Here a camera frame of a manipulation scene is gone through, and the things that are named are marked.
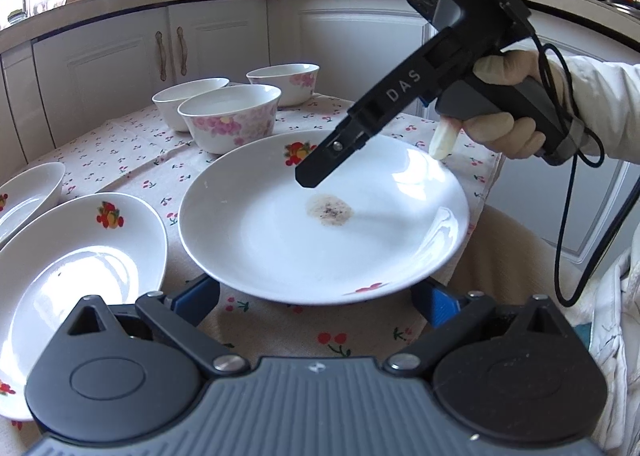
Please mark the white fruit print plate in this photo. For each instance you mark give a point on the white fruit print plate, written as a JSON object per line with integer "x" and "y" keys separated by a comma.
{"x": 75, "y": 276}
{"x": 25, "y": 196}

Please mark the person's white jacket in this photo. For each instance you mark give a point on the person's white jacket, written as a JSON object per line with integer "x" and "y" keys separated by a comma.
{"x": 620, "y": 336}

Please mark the narrow white cabinet door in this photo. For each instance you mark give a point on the narrow white cabinet door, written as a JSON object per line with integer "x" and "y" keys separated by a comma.
{"x": 15, "y": 100}

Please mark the large stained white plate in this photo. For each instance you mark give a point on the large stained white plate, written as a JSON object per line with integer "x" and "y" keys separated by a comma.
{"x": 280, "y": 246}

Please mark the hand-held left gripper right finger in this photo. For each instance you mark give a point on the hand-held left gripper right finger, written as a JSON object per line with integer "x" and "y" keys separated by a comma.
{"x": 434, "y": 305}

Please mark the white pink floral bowl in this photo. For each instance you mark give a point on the white pink floral bowl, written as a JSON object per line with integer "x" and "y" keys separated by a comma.
{"x": 167, "y": 110}
{"x": 225, "y": 128}
{"x": 295, "y": 85}

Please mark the cherry print tablecloth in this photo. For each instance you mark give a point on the cherry print tablecloth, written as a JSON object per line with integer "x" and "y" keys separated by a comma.
{"x": 150, "y": 155}

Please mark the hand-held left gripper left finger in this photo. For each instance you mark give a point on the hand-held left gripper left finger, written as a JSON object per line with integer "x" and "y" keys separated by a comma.
{"x": 199, "y": 297}

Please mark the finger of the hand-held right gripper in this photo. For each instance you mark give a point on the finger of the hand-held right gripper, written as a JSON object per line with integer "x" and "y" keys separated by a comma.
{"x": 320, "y": 163}

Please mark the person's right hand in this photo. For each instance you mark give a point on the person's right hand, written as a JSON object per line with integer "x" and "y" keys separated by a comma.
{"x": 505, "y": 66}

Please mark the person's right forearm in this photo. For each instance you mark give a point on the person's right forearm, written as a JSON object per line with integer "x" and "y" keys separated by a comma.
{"x": 610, "y": 100}

